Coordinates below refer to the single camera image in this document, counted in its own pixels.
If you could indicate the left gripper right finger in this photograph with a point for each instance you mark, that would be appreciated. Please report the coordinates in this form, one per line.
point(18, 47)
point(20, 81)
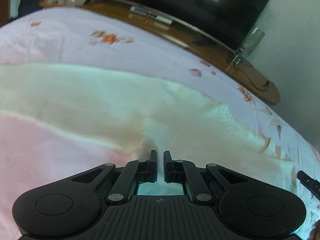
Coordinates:
point(201, 185)

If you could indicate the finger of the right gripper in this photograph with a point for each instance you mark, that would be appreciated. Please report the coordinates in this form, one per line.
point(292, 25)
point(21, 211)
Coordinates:
point(312, 185)

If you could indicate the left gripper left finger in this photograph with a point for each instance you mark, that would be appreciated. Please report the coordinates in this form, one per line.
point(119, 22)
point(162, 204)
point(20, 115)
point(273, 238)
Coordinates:
point(116, 185)

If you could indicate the white knitted sweater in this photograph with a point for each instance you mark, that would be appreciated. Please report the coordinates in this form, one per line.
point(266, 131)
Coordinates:
point(58, 120)

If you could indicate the person's hand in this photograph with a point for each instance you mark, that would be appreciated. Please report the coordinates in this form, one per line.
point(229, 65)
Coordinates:
point(315, 232)

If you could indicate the pink floral bed sheet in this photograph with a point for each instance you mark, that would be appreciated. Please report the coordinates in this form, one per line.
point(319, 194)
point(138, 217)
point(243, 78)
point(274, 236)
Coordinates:
point(63, 209)

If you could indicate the silver set-top box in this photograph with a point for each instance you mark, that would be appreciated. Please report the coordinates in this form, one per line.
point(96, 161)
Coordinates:
point(150, 14)

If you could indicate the black flat television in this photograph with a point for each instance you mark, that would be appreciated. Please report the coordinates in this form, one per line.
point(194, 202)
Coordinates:
point(200, 7)

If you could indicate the wooden tv shelf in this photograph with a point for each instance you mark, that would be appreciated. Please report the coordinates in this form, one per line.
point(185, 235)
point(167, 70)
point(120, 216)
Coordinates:
point(185, 36)

